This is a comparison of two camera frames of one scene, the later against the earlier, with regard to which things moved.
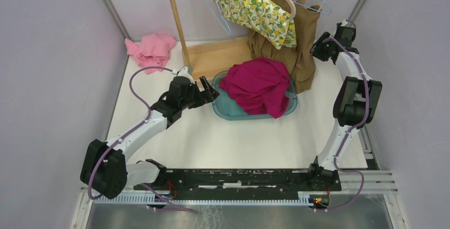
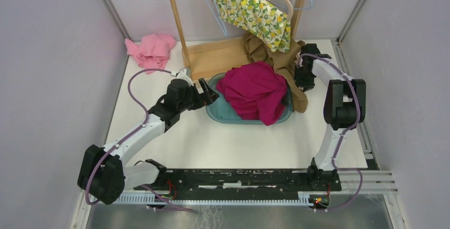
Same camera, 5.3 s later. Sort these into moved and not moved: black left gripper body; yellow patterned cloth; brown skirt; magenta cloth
Moved: magenta cloth; brown skirt
Not moved: yellow patterned cloth; black left gripper body
